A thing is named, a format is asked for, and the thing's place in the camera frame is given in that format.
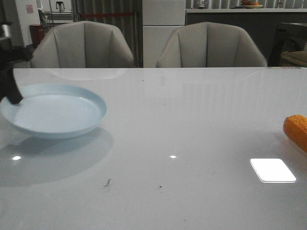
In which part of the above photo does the white cabinet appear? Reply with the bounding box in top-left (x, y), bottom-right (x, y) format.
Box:
top-left (142, 0), bottom-right (186, 68)

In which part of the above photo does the beige chair on right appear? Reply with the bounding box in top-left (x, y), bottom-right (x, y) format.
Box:
top-left (156, 22), bottom-right (267, 68)

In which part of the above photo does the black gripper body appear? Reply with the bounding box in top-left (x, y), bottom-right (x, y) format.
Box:
top-left (0, 21), bottom-right (33, 70)

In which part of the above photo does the red barrier belt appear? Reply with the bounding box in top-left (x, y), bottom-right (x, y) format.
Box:
top-left (80, 11), bottom-right (135, 18)

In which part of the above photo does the grey counter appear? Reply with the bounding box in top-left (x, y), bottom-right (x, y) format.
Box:
top-left (185, 8), bottom-right (307, 61)

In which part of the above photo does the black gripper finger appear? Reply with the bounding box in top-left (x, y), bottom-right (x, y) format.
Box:
top-left (0, 69), bottom-right (23, 104)

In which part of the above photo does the beige chair on left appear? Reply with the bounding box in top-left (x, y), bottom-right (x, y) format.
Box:
top-left (30, 21), bottom-right (134, 69)

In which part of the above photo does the light blue round plate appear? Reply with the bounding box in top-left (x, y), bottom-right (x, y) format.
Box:
top-left (0, 83), bottom-right (107, 139)

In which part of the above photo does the orange toy corn cob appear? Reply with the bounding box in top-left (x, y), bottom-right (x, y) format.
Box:
top-left (283, 115), bottom-right (307, 152)

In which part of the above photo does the beige chair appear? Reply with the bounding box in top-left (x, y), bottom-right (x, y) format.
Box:
top-left (30, 21), bottom-right (134, 69)
top-left (156, 22), bottom-right (267, 68)

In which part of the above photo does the dark armchair at right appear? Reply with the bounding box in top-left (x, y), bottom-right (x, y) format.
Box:
top-left (268, 23), bottom-right (307, 67)

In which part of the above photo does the red bin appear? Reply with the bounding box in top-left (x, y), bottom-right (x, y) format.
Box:
top-left (29, 24), bottom-right (45, 48)

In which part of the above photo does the fruit bowl on counter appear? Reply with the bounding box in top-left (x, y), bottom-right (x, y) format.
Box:
top-left (241, 0), bottom-right (263, 9)

